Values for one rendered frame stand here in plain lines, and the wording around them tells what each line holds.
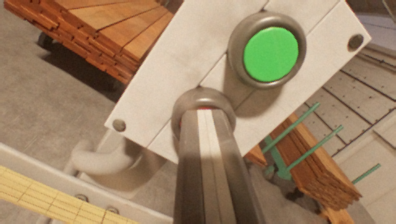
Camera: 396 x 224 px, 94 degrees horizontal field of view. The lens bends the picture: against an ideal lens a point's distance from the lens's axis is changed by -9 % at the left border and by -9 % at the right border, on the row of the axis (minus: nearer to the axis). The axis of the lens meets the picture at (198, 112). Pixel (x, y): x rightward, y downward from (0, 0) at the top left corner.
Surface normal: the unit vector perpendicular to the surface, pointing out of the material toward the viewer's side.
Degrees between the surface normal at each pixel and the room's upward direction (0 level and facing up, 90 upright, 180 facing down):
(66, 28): 90
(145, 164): 90
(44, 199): 0
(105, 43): 90
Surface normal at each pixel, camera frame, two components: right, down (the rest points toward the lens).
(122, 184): 0.04, 0.51
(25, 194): 0.61, -0.69
